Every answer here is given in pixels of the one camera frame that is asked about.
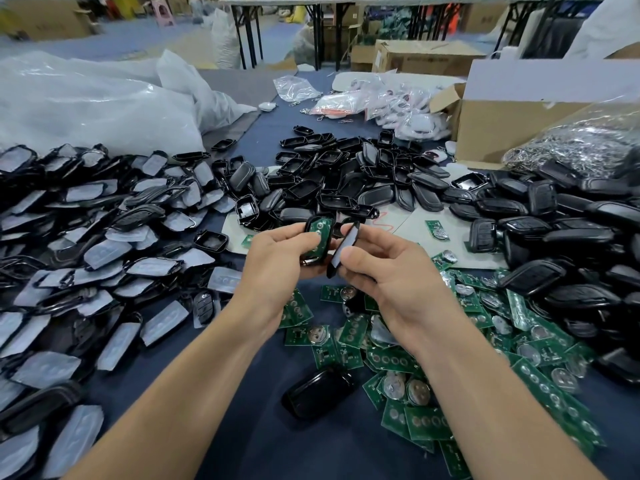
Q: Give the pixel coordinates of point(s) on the person's left hand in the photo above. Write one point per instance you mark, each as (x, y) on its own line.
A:
(278, 275)

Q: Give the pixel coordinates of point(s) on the person's right hand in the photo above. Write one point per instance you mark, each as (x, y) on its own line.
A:
(405, 290)

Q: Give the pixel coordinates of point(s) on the small green circuit board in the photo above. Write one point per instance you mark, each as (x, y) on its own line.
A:
(321, 235)

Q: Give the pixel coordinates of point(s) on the film-covered black shell cover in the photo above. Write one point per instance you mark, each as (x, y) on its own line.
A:
(343, 248)

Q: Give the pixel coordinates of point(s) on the pile of black shell halves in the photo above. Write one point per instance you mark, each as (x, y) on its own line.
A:
(360, 175)

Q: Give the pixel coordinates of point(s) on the lone glossy black shell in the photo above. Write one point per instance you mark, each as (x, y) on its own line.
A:
(317, 393)

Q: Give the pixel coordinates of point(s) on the pile of green circuit boards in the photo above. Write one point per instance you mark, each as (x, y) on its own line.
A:
(400, 420)

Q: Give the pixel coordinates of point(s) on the pile of assembled black fobs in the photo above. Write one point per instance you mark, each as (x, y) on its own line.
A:
(575, 245)

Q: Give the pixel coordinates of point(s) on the pile of shells with pads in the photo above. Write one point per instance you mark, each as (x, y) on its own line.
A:
(90, 255)

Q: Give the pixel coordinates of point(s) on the person's left forearm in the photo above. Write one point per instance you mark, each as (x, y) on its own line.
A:
(165, 405)

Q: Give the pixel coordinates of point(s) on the person's right forearm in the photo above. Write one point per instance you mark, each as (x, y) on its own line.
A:
(520, 410)

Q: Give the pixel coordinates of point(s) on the clear plastic film piece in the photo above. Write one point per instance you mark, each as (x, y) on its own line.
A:
(380, 330)

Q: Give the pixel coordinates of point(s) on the black rubber button pad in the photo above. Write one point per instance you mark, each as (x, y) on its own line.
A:
(355, 300)

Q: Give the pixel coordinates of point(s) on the small white object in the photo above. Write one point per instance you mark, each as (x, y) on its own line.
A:
(266, 107)

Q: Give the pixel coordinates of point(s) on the clear bag with red label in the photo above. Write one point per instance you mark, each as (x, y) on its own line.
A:
(335, 103)

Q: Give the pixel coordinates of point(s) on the heap of clear parts bags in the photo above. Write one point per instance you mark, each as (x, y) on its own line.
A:
(405, 107)

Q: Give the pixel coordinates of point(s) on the small crumpled clear plastic bag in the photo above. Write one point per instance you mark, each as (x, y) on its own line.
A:
(297, 89)

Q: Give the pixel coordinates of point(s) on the large open cardboard box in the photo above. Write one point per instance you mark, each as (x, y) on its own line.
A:
(520, 130)

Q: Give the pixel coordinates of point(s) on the clear bag of metal parts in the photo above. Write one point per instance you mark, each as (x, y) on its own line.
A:
(585, 145)

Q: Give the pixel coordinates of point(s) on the brown cardboard box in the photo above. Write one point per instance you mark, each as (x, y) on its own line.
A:
(428, 58)

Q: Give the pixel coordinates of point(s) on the white sack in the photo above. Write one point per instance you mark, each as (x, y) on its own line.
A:
(225, 37)

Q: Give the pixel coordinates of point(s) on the large white plastic bag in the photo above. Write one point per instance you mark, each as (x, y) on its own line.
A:
(90, 105)

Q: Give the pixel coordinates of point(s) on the pink plastic stool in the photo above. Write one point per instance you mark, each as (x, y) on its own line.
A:
(161, 11)

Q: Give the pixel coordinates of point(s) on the long white table top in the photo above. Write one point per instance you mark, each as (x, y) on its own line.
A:
(450, 1)

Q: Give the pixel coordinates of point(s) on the tan cardboard box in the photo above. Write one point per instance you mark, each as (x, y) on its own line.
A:
(48, 17)

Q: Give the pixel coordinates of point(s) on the black metal table frame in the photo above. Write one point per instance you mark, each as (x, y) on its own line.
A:
(247, 33)

